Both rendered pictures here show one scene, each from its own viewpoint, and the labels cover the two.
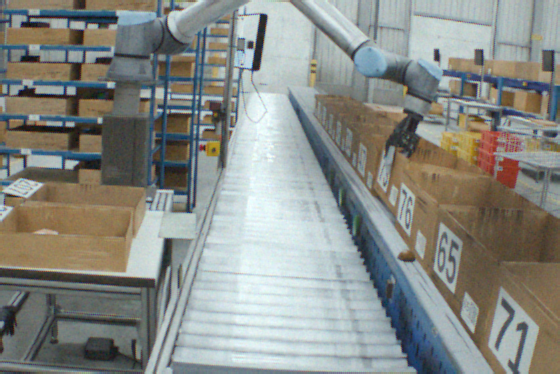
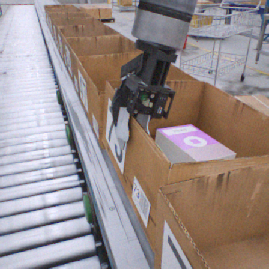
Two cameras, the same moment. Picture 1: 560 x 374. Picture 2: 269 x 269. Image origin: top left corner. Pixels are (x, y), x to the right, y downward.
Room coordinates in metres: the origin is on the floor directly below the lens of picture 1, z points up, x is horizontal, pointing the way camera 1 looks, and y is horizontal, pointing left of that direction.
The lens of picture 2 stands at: (1.40, -0.22, 1.30)
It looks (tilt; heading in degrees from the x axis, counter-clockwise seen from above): 29 degrees down; 344
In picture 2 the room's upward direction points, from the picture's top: straight up
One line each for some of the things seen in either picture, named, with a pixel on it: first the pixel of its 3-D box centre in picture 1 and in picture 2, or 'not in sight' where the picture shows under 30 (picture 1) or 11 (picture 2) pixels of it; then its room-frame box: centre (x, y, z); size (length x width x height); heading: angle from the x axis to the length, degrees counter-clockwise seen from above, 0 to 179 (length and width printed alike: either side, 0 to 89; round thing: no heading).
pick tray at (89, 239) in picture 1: (66, 236); not in sight; (1.59, 0.61, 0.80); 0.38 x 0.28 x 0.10; 101
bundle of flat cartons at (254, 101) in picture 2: not in sight; (257, 113); (3.68, -2.19, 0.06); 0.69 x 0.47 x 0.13; 171
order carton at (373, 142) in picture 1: (402, 165); (129, 92); (2.28, -0.46, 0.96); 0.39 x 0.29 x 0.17; 2
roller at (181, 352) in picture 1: (291, 366); not in sight; (1.11, -0.05, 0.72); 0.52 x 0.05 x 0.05; 92
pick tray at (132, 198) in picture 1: (87, 208); not in sight; (1.90, 0.65, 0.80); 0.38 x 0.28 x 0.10; 97
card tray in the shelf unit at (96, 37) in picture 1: (123, 38); not in sight; (3.40, 0.97, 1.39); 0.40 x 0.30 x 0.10; 91
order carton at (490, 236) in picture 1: (520, 271); not in sight; (1.11, -0.51, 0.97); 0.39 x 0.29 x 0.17; 2
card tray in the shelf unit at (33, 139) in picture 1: (44, 136); not in sight; (3.38, 1.44, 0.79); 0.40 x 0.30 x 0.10; 94
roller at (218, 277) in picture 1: (284, 286); not in sight; (1.56, -0.03, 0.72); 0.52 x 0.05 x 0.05; 92
